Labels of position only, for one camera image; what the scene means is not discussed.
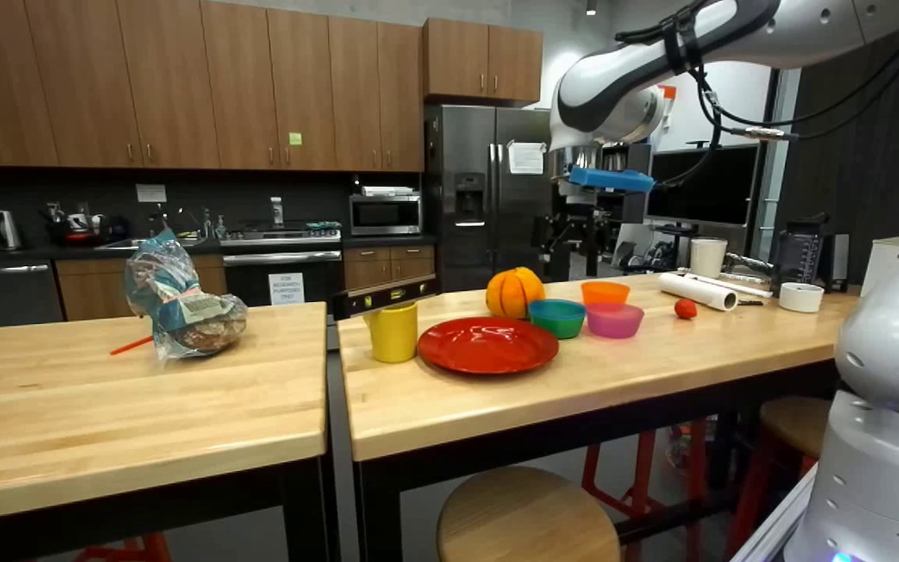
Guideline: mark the green plastic bowl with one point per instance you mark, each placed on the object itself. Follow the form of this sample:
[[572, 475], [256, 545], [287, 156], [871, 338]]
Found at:
[[560, 317]]

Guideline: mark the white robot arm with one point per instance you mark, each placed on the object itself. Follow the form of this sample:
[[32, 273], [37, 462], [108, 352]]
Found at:
[[853, 507]]

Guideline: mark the orange plastic bowl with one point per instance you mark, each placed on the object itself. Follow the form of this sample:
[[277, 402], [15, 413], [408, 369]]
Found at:
[[602, 292]]

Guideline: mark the pink plastic bowl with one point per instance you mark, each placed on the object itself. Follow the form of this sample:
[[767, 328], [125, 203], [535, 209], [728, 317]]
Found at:
[[612, 320]]

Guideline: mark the orange toy pumpkin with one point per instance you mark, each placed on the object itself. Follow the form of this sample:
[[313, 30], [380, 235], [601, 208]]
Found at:
[[512, 292]]

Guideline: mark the red plate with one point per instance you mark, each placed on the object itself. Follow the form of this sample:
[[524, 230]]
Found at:
[[488, 348]]

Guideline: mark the yellow cup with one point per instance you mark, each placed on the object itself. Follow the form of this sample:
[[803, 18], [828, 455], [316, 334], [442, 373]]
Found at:
[[394, 331]]

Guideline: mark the right wooden table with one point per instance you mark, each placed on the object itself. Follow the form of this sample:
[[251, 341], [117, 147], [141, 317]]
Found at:
[[417, 425]]

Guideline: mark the wooden table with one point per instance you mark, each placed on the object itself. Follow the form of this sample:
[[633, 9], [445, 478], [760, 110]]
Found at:
[[417, 425], [101, 438]]

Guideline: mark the silver microwave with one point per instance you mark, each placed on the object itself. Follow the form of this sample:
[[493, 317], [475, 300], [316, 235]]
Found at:
[[384, 214]]

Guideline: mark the stainless steel refrigerator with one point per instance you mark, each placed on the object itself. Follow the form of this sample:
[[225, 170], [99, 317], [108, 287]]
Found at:
[[485, 188]]

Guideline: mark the black oven range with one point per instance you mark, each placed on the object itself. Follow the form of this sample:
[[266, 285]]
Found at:
[[283, 268]]

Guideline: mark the round wooden stool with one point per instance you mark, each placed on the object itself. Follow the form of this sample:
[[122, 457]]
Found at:
[[524, 516]]

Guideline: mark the white paper towel roll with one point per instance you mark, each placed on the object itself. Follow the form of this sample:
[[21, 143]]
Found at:
[[696, 292]]

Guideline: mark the white mug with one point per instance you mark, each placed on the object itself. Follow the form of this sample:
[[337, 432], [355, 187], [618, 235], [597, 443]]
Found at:
[[706, 257]]

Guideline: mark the bagged bread loaf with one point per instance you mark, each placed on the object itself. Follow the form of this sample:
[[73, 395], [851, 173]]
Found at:
[[184, 320]]

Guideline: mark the red legged wooden stool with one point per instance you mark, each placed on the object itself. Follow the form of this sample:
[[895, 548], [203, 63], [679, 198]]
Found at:
[[790, 436]]

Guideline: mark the white tape roll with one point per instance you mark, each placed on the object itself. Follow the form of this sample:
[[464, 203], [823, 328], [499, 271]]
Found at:
[[799, 297]]

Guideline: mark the left wooden table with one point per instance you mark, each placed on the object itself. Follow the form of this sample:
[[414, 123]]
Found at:
[[101, 438]]

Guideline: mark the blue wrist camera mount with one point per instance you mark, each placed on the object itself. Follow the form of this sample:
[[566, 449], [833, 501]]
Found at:
[[602, 180]]

